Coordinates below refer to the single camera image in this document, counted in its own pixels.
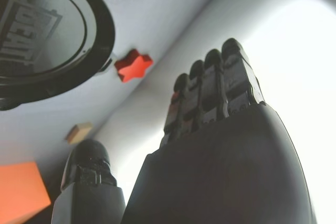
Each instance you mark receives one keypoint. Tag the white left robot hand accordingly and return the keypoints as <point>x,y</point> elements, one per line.
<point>223,169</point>

